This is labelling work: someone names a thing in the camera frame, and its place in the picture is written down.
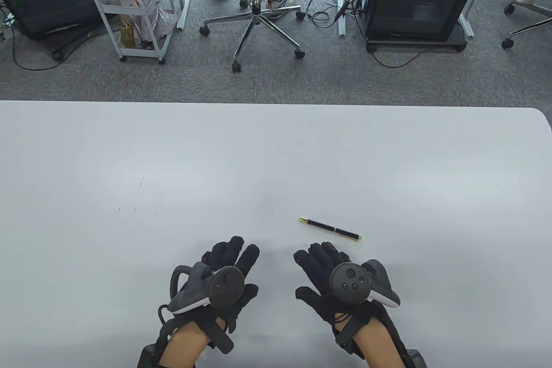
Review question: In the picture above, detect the person's left hand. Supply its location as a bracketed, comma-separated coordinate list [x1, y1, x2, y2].
[172, 236, 261, 335]

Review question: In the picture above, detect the person's right hand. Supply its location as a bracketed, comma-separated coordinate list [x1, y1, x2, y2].
[293, 242, 399, 343]

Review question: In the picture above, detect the person's right forearm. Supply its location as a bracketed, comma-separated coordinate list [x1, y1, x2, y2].
[345, 320, 410, 368]

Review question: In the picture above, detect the person's left forearm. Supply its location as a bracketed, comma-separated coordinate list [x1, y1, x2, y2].
[159, 317, 228, 368]

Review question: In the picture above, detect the black pen with gold trim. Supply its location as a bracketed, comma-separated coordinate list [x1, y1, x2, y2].
[299, 217, 362, 242]

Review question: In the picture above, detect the grey controller on left glove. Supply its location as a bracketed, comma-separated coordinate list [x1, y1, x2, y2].
[167, 262, 245, 315]

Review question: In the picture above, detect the grey controller on glove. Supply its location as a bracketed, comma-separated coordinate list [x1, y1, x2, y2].
[167, 262, 245, 315]
[330, 259, 401, 309]

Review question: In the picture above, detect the grey controller on right glove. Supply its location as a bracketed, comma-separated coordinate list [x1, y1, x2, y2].
[330, 259, 401, 309]

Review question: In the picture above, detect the clear plastic bag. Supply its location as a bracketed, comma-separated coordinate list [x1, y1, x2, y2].
[151, 6, 181, 41]

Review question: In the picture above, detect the yellow glass bottle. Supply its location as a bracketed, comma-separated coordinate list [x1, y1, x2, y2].
[119, 15, 134, 48]

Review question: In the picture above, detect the white metal trolley cart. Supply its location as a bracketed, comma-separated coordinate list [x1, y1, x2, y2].
[76, 0, 182, 65]

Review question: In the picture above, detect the office chair wheeled base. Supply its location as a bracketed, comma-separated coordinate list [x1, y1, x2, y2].
[496, 0, 552, 50]

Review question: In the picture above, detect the black braided glove cable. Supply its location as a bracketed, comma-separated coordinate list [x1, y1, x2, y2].
[156, 303, 182, 358]

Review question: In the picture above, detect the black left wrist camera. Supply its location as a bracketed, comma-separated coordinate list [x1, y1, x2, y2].
[137, 343, 165, 368]

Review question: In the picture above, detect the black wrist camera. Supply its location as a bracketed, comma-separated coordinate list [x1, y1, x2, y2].
[405, 348, 428, 368]
[137, 343, 165, 368]

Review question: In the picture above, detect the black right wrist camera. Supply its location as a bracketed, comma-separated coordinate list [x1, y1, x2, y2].
[405, 348, 428, 368]

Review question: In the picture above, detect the black floor cable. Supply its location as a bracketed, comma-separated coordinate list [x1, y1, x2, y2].
[370, 45, 438, 69]
[9, 25, 65, 72]

